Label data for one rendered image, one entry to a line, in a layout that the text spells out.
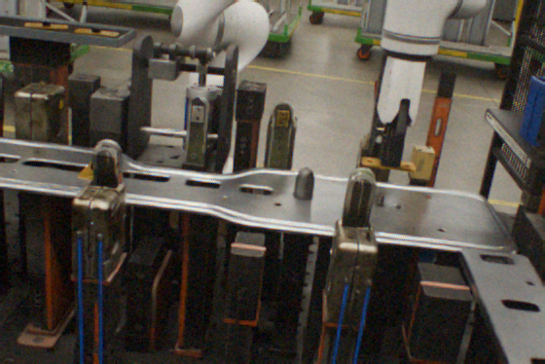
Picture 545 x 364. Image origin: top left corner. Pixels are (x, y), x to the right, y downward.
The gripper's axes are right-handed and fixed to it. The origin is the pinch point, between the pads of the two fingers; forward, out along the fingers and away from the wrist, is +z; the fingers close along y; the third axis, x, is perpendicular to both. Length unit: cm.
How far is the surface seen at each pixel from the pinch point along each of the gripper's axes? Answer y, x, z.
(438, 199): -5.9, 10.3, 9.5
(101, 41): -27, -55, -7
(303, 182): 1.4, -13.1, 6.5
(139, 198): 8.1, -37.6, 9.6
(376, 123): -13.5, -1.3, -0.4
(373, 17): -684, 60, 60
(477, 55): -644, 179, 85
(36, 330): 6, -56, 38
